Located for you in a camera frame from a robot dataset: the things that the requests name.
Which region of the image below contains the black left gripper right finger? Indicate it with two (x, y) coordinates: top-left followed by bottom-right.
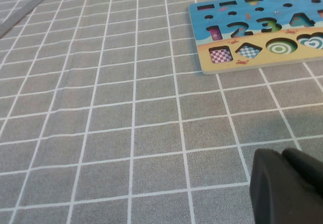
(281, 147), (323, 196)

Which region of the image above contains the grey checked tablecloth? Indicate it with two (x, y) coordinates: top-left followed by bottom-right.
(0, 0), (323, 224)

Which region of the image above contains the colourful wooden puzzle board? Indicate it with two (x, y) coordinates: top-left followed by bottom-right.
(188, 0), (323, 75)

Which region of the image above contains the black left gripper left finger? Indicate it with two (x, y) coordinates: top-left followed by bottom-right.
(249, 147), (323, 224)

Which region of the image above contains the grey metal strip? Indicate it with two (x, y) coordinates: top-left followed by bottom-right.
(0, 0), (53, 38)

